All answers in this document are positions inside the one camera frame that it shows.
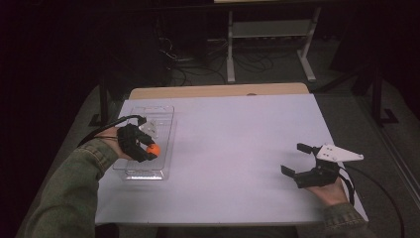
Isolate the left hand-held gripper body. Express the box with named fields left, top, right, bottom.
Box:
left=117, top=118, right=160, bottom=163

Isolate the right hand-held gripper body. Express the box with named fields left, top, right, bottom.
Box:
left=292, top=143, right=366, bottom=189

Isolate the orange ball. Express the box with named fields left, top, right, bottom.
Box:
left=146, top=143, right=161, bottom=157

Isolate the clear plastic tray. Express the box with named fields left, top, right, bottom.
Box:
left=112, top=105, right=176, bottom=181

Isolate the person's left hand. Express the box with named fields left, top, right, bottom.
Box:
left=98, top=127, right=134, bottom=162

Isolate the person's right hand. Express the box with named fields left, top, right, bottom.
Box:
left=304, top=178, right=350, bottom=208

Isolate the black metal stand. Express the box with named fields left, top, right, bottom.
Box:
left=312, top=61, right=399, bottom=127
left=88, top=74, right=111, bottom=128

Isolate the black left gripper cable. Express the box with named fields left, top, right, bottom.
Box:
left=76, top=114, right=148, bottom=149

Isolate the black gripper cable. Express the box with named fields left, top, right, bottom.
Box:
left=76, top=114, right=148, bottom=149
left=336, top=164, right=406, bottom=238

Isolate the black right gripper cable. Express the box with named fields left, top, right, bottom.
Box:
left=336, top=164, right=406, bottom=238

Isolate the tangle of black floor cables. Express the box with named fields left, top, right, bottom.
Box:
left=157, top=35, right=285, bottom=87

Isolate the grey metal-frame desk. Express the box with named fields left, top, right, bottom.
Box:
left=226, top=6, right=322, bottom=83

